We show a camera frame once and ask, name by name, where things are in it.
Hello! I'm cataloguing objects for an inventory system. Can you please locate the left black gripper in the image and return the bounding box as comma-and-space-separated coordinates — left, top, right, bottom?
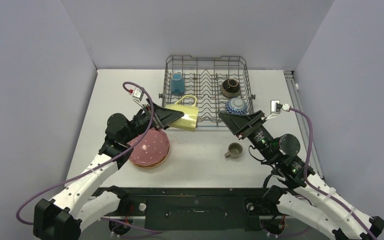
122, 98, 184, 144

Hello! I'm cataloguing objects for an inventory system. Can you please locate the red patterned bowl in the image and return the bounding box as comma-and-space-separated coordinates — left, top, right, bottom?
225, 97, 247, 115

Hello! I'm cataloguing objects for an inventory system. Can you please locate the pale yellow mug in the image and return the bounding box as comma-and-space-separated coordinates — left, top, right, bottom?
165, 94, 200, 132

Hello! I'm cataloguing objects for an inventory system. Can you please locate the small grey cup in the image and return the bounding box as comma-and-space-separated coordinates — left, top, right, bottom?
224, 142, 243, 159

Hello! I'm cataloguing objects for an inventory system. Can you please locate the blue floral mug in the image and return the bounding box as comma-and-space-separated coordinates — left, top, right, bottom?
170, 72, 186, 95

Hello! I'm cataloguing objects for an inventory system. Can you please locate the pink dotted plate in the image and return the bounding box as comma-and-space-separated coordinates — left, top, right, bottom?
128, 129, 170, 156

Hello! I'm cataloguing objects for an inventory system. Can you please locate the black patterned bowl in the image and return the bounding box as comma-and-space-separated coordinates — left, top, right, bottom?
220, 78, 241, 99

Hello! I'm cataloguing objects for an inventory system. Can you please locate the grey wire dish rack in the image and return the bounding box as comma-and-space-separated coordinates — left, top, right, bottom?
158, 55, 255, 128

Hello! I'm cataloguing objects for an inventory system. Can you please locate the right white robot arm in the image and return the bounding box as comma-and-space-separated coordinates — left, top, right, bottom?
218, 111, 384, 240

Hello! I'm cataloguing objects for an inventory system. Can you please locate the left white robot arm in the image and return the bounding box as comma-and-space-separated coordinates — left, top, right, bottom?
33, 102, 185, 240

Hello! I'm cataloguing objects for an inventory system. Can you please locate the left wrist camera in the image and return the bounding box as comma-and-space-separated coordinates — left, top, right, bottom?
129, 87, 144, 103

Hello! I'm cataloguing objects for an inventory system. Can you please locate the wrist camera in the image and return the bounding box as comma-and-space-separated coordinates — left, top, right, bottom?
129, 87, 144, 103
266, 100, 292, 120

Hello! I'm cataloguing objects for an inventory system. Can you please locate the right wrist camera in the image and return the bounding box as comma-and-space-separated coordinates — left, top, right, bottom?
266, 100, 292, 120

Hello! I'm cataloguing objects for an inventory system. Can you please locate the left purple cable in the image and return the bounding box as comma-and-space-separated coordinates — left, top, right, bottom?
15, 81, 163, 239

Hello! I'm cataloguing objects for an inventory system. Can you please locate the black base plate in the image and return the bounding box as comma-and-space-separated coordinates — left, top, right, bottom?
108, 187, 281, 231

